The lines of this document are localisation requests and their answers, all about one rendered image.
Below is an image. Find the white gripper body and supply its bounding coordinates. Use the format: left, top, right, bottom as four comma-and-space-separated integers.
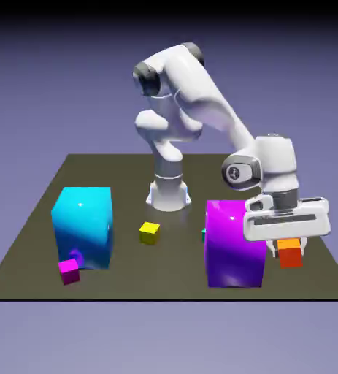
242, 196, 332, 243

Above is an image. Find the small orange cube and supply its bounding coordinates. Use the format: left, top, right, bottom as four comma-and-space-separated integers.
276, 238, 304, 269

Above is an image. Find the small yellow cube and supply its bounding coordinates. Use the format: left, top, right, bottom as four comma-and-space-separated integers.
139, 221, 161, 245

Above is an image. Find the small magenta cube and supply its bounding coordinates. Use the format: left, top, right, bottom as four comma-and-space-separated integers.
57, 258, 81, 286

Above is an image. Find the large purple box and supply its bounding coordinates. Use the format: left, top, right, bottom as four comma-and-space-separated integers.
203, 199, 268, 289

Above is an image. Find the large cyan box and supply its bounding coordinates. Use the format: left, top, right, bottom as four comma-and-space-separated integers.
50, 186, 114, 270

